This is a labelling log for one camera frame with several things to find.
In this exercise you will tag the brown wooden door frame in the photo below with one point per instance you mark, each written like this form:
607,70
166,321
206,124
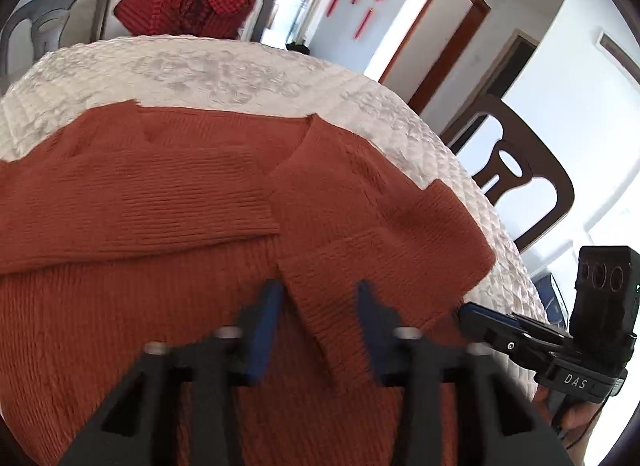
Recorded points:
440,0

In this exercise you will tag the brown wooden chair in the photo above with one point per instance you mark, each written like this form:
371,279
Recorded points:
550,180

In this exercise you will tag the rust orange knit sweater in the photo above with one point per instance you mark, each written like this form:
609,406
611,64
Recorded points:
150,196

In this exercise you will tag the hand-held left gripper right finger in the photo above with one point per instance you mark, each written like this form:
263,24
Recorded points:
372,326

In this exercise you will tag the cream quilted table cover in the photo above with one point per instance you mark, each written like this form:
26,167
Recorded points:
200,75

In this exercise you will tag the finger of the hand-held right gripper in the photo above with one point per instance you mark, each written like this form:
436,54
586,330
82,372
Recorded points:
485,312
500,341

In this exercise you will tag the person's right hand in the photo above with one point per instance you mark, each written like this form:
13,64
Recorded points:
582,421

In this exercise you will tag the dark chair holding garment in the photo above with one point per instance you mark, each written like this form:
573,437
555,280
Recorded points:
265,10

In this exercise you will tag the grey plastic chair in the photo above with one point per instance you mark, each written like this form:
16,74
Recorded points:
95,0

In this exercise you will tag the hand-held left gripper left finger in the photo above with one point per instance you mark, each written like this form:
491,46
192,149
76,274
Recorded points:
270,326

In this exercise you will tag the blue container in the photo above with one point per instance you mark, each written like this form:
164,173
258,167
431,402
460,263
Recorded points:
550,296

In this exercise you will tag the dark framed doorway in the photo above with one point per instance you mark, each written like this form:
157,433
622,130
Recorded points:
520,65

